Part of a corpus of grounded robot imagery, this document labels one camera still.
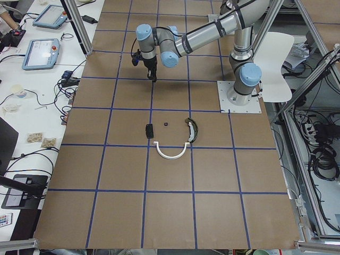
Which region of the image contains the blue teach pendant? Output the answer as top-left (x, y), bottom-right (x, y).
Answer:
top-left (22, 38), bottom-right (60, 71)
top-left (32, 5), bottom-right (67, 29)

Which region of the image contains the white chair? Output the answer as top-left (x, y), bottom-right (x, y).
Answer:
top-left (253, 32), bottom-right (294, 103)

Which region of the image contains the white curved plastic part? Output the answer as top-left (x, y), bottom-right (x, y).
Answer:
top-left (153, 141), bottom-right (191, 160)

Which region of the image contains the near blue teach pendant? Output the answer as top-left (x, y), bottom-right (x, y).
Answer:
top-left (22, 38), bottom-right (60, 71)

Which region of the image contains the far blue teach pendant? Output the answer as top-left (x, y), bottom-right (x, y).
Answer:
top-left (32, 5), bottom-right (67, 29)

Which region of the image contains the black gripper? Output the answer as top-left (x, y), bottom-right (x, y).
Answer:
top-left (143, 57), bottom-right (157, 82)

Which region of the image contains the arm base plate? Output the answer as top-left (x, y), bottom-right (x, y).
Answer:
top-left (217, 81), bottom-right (261, 114)

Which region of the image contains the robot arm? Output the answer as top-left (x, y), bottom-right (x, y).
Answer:
top-left (131, 0), bottom-right (269, 106)

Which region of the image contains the small black plastic block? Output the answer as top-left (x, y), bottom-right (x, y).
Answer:
top-left (146, 123), bottom-right (154, 139)

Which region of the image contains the olive brake shoe part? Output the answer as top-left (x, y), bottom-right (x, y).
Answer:
top-left (185, 117), bottom-right (199, 143)

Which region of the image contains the paper cup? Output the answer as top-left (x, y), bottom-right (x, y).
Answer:
top-left (11, 84), bottom-right (27, 98)

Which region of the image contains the black power adapter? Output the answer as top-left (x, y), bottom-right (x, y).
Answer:
top-left (82, 15), bottom-right (98, 24)

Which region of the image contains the aluminium frame post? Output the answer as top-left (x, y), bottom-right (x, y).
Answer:
top-left (61, 0), bottom-right (93, 56)

